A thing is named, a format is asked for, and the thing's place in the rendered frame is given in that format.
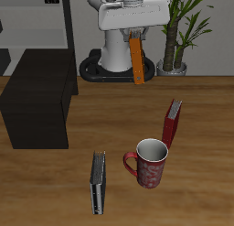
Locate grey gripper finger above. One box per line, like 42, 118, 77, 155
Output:
140, 27, 150, 41
120, 28, 132, 42

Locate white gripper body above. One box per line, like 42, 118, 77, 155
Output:
97, 0, 171, 32

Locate red book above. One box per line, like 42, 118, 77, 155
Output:
161, 98, 184, 151

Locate black book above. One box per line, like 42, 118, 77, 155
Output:
89, 150, 107, 216

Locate green pot plant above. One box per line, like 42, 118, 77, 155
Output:
156, 0, 216, 77

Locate dark brown desk caddy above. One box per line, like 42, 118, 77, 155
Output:
0, 48, 80, 150

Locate red patterned mug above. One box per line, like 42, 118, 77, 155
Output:
122, 138, 170, 189

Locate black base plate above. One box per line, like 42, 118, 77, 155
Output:
79, 48, 156, 83

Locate white bookcase with dark frame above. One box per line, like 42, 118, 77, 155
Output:
0, 0, 80, 96

